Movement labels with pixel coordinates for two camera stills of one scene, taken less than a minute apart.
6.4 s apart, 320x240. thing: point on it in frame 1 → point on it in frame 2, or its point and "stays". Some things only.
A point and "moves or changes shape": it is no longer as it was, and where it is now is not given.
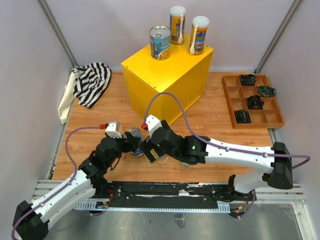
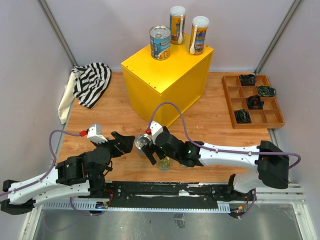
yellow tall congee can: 199,27 stays
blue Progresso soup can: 160,39 stays
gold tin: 154,155 moves or changes shape
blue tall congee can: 177,17 stays
